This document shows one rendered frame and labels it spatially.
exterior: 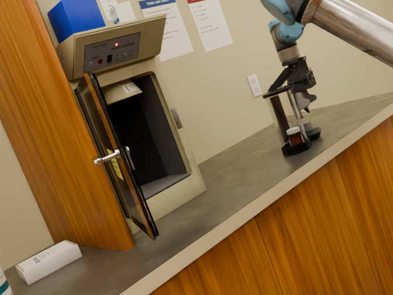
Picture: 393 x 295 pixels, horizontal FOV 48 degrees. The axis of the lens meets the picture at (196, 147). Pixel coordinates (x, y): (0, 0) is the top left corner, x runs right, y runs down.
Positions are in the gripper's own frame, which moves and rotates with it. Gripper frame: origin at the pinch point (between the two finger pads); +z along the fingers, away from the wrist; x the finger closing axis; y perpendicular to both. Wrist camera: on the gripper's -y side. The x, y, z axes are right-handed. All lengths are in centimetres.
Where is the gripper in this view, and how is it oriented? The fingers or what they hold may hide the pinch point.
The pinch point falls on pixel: (303, 113)
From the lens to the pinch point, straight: 170.5
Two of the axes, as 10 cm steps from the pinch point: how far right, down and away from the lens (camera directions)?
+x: 5.0, -3.1, 8.1
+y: 8.0, -2.1, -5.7
